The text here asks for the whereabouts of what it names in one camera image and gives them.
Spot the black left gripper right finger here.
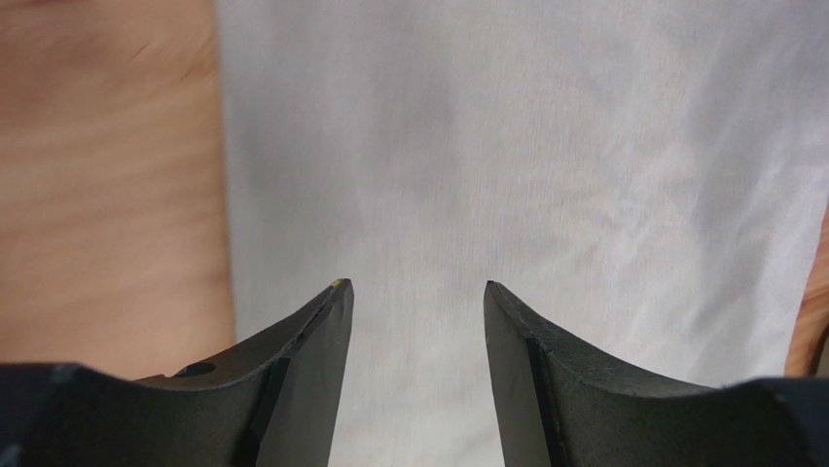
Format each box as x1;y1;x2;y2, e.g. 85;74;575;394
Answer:
484;281;771;466

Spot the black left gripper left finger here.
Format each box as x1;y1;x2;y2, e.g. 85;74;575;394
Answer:
139;279;353;466

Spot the beige cloth napkin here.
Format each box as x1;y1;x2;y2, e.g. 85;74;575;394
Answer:
217;1;828;466

